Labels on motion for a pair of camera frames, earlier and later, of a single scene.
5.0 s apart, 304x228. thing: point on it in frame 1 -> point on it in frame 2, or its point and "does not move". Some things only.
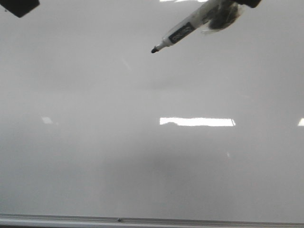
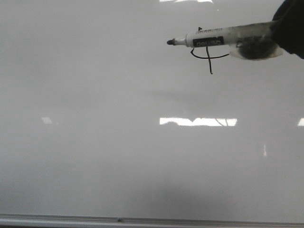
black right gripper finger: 251,3 -> 288,26
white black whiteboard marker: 220,14 -> 254,41
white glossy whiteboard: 92,122 does not move
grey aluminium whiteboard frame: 60,220 does not move
